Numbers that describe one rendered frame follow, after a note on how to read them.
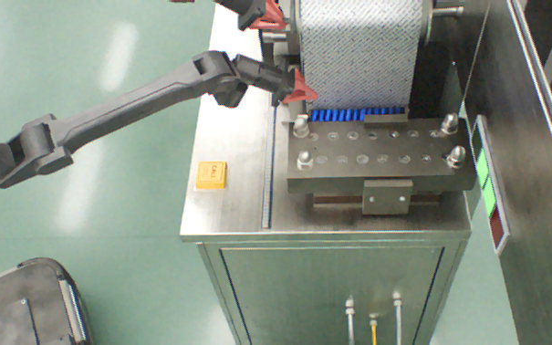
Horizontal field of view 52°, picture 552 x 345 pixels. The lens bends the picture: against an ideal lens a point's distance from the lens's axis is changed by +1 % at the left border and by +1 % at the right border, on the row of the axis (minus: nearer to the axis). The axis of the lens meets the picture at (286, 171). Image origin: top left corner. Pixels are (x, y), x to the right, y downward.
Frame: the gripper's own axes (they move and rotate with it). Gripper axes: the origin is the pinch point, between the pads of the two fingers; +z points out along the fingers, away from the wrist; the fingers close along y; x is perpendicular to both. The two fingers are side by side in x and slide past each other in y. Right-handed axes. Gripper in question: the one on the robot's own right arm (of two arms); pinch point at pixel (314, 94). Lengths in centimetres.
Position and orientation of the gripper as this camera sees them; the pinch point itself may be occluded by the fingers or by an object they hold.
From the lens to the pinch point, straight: 128.7
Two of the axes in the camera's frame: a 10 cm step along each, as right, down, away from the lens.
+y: -0.2, 8.0, -6.0
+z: 9.0, 2.8, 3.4
